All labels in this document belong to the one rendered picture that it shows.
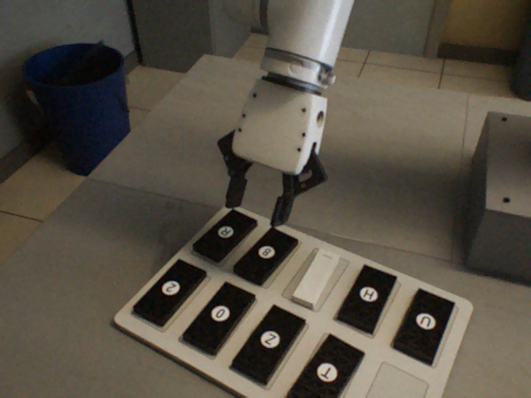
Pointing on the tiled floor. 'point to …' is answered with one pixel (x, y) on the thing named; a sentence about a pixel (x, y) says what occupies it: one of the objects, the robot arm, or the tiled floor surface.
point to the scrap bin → (81, 100)
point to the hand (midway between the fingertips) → (257, 204)
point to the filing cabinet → (185, 32)
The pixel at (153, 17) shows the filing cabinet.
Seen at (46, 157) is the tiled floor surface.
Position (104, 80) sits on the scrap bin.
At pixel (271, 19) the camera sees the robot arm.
